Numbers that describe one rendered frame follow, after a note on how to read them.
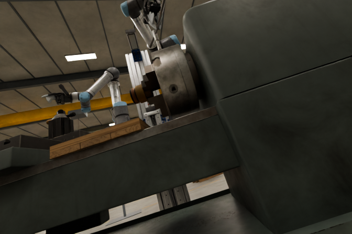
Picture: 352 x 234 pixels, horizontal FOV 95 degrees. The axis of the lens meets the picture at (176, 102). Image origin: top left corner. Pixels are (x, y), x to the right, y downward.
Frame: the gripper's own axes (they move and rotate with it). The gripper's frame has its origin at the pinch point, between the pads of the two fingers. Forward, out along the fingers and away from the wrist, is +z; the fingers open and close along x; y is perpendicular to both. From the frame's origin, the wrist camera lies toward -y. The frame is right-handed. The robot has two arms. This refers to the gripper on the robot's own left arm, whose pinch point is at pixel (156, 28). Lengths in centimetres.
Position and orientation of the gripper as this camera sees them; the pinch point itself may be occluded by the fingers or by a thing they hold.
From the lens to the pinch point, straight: 88.0
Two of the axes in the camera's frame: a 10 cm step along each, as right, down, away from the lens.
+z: 3.0, 9.1, -2.8
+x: 8.7, -1.5, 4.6
